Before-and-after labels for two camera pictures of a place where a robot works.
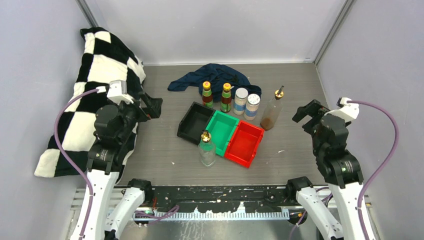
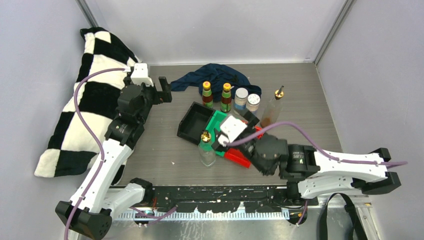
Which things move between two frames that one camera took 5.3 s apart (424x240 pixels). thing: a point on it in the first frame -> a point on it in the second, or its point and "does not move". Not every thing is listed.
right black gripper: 314,108 -> 251,119
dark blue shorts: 217,74 does not move
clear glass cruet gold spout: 207,149 does not move
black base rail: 216,199 does not move
